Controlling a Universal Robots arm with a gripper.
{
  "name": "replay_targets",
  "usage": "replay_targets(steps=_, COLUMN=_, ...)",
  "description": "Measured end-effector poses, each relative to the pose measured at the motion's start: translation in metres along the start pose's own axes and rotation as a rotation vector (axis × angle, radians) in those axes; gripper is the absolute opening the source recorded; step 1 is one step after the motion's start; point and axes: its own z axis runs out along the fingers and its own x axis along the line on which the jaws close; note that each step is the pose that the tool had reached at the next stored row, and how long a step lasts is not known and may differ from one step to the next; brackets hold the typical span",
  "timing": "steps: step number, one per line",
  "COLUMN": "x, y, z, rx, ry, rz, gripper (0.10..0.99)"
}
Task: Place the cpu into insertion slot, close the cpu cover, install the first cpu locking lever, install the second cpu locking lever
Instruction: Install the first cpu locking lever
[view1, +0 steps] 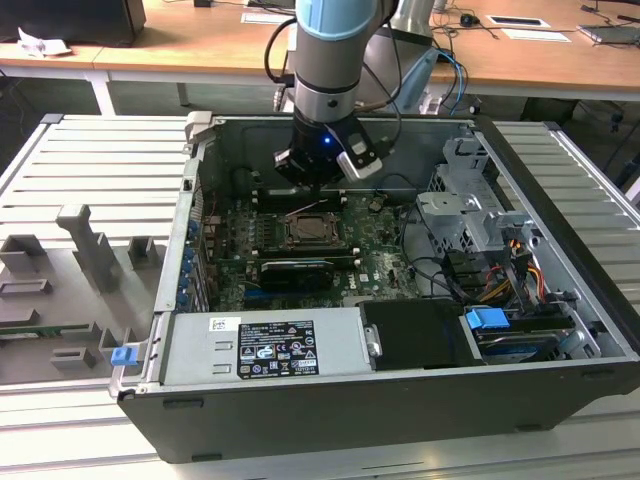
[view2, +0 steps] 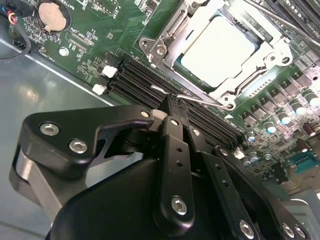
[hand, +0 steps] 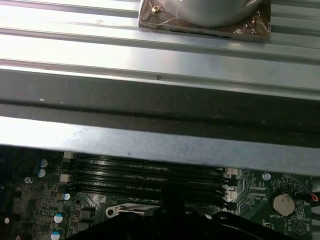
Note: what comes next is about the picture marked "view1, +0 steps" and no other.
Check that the black plastic shroud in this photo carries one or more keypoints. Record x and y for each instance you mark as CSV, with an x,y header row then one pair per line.
x,y
415,335

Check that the wooden desk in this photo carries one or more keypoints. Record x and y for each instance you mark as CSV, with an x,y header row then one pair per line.
x,y
200,45

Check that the metal locking lever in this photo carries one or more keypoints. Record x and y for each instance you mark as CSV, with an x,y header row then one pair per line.
x,y
307,208

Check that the green RAM stick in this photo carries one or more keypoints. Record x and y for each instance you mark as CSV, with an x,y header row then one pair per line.
x,y
45,330

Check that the crumpled white paper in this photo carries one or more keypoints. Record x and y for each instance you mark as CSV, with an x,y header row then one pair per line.
x,y
40,46

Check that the grey case latch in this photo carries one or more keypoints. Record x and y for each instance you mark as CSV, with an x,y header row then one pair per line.
x,y
199,127

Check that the grey flat laptop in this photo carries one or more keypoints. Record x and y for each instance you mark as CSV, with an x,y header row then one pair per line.
x,y
615,35

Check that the black RAM slot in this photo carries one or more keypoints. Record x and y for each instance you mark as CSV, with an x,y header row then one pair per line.
x,y
270,194
270,203
270,207
270,198

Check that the blue slot clip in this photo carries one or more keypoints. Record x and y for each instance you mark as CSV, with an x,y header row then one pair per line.
x,y
192,230
184,300
186,281
189,260

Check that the black grey PC case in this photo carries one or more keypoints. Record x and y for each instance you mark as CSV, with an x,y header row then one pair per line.
x,y
350,425

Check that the black computer mouse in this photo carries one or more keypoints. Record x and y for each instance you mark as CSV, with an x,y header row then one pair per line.
x,y
469,20

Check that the green motherboard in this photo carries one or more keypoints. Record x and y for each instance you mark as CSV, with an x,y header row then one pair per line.
x,y
385,270

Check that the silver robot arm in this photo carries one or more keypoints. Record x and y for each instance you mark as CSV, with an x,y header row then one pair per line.
x,y
325,65

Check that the black monitor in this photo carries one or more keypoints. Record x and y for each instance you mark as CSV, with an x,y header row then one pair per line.
x,y
75,20

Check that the silver coin battery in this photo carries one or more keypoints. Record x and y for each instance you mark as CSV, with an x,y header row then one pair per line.
x,y
377,204

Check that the grey parts rack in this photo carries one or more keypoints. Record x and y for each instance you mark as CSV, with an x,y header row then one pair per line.
x,y
75,310

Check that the black graphics card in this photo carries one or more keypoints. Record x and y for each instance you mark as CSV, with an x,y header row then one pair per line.
x,y
295,277

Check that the hard disk in blue carrier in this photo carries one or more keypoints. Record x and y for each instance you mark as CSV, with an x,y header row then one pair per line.
x,y
485,320

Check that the metal drive cage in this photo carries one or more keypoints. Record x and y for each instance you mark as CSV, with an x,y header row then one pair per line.
x,y
450,210

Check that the small white device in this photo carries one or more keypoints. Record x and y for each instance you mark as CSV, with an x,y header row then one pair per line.
x,y
430,105

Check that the grey power supply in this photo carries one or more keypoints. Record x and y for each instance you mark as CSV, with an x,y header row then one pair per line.
x,y
200,360

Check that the blue case latch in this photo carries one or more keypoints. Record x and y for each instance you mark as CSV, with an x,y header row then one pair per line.
x,y
124,357

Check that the CPU socket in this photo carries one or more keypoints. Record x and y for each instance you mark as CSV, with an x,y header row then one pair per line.
x,y
315,244

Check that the white paper sheet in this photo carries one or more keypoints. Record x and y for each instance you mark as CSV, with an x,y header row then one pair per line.
x,y
257,18
535,35

